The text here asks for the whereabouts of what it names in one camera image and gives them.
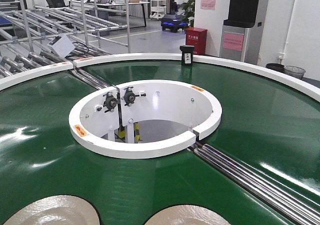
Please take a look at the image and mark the beige plate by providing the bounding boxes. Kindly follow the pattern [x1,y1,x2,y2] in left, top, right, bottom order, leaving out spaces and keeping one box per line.
[4,194,101,225]
[145,204,230,225]

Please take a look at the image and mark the white shelf cart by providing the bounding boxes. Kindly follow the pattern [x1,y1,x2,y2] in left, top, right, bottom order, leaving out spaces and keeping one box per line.
[149,0,167,20]

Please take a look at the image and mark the black number sign holder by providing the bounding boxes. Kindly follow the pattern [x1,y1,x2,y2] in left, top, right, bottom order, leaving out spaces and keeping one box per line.
[179,45,195,66]

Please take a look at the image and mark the red fire extinguisher box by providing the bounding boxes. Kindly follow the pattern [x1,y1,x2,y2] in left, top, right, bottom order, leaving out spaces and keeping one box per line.
[185,27,208,55]

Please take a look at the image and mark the blue-lit mobile robot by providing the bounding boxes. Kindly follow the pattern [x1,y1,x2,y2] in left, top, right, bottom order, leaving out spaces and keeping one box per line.
[161,14,188,33]

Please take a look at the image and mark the green circular conveyor belt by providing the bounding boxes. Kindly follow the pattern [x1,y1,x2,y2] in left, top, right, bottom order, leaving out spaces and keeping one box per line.
[0,60,320,225]

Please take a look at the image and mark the green potted plant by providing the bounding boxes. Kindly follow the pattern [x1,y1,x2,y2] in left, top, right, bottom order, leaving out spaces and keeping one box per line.
[181,0,196,27]

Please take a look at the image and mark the white box on rollers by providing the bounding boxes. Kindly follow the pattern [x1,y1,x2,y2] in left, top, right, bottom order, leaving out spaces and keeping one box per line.
[47,34,75,58]

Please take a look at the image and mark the black waste bin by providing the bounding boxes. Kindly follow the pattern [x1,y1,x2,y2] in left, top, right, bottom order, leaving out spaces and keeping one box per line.
[265,63,285,73]

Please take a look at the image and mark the mesh waste bin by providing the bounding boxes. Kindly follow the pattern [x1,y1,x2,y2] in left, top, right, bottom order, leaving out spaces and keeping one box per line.
[284,65,306,80]

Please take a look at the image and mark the white outer conveyor rim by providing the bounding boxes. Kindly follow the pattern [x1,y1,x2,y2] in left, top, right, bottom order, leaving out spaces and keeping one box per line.
[0,53,320,102]

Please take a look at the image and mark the steel roller rack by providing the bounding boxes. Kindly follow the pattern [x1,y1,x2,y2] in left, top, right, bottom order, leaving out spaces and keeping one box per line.
[0,0,132,79]

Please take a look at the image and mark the steel conveyor rollers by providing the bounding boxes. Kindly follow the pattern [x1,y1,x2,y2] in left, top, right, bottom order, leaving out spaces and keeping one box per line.
[187,142,320,225]

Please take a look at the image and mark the white inner conveyor ring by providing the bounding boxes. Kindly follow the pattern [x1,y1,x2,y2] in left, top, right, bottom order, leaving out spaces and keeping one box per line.
[68,79,223,160]

